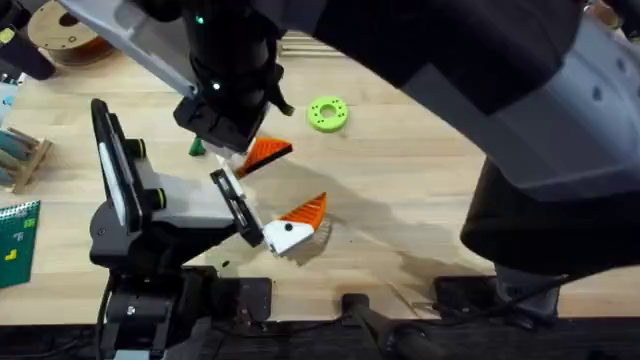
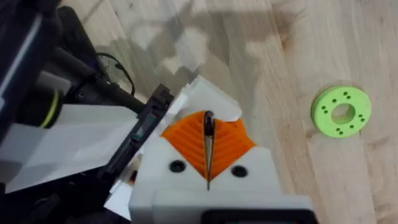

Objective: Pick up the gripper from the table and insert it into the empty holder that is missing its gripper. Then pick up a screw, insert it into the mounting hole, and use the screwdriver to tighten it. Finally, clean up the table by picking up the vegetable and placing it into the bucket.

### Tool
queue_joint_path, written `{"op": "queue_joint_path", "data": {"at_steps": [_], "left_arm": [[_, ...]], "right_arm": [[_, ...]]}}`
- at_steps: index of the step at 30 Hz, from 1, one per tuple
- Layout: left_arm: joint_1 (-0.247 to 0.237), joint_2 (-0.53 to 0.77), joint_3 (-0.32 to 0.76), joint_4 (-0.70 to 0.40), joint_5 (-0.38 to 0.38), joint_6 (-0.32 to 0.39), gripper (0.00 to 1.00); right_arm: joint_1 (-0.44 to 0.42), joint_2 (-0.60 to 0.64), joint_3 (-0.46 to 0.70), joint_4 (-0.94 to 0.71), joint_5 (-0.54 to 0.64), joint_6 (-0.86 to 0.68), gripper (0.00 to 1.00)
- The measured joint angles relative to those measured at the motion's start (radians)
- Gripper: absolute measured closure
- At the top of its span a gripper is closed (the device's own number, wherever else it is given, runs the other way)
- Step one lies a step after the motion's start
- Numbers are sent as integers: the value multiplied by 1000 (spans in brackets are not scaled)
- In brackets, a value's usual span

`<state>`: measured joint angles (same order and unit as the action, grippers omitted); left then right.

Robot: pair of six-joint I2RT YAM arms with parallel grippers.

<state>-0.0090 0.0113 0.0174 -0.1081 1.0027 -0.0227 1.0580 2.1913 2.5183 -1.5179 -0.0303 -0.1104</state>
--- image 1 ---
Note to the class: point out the small dark green toy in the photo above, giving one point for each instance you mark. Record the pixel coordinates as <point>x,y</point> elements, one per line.
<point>197,148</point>

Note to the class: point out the black upright wrist plate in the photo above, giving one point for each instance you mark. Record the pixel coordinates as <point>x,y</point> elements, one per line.
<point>116,170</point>

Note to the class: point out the wooden peg rack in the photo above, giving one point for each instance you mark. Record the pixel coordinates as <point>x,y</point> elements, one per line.
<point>22,160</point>

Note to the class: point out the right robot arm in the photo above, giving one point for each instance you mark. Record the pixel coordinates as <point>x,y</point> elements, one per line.
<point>550,110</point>

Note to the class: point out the green disc with holes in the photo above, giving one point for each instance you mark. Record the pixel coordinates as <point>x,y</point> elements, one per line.
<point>320,117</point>

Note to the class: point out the black tool with yellow mark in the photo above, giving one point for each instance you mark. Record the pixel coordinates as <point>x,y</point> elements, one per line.
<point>25,52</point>

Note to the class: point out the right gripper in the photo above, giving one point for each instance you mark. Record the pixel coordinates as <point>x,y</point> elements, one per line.
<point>230,75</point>

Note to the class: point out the black mount pole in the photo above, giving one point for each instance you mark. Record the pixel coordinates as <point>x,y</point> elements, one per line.
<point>370,320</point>

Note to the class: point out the green board with blocks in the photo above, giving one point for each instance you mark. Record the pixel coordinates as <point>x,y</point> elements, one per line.
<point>17,245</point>

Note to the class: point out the orange ribbed wedge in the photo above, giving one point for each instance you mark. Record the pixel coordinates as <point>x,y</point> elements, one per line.
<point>262,152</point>

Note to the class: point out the black rail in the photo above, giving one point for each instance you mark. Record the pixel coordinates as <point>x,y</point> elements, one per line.
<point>300,346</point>

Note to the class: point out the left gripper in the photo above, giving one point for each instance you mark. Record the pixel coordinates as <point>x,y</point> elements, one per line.
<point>190,205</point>

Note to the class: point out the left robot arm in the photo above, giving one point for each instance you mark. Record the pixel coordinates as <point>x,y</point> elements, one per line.
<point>150,310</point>

